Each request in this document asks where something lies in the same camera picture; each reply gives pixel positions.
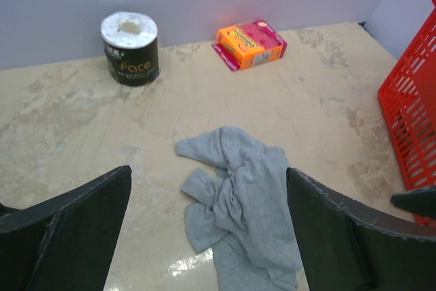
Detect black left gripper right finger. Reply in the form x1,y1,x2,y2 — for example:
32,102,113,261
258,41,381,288
286,168,435,290

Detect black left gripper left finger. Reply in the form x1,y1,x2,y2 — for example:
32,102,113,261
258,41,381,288
1,165,131,290

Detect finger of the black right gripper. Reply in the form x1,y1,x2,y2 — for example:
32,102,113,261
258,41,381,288
390,186,435,219

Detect grey sleeveless shirt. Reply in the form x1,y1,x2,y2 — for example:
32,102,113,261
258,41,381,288
174,126,302,290

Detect red plastic basket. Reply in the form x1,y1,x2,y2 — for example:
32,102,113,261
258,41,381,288
377,0,436,227

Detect toilet paper roll black wrapper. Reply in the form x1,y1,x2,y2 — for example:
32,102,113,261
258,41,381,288
100,12,159,87

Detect orange pink snack box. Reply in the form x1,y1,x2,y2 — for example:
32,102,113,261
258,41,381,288
212,20,287,72

